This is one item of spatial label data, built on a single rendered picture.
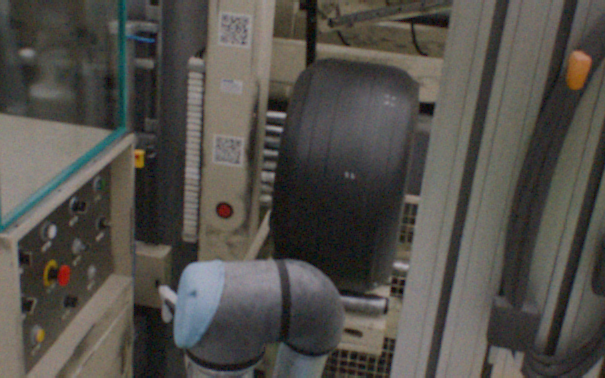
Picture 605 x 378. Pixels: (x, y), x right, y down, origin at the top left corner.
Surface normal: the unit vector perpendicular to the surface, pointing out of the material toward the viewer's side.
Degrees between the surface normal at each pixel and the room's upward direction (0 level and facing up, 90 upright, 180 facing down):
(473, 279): 90
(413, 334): 90
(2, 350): 90
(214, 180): 90
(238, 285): 33
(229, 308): 65
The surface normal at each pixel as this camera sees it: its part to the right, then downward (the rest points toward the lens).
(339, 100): -0.02, -0.57
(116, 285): 0.09, -0.91
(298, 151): -0.36, -0.15
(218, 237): -0.17, 0.38
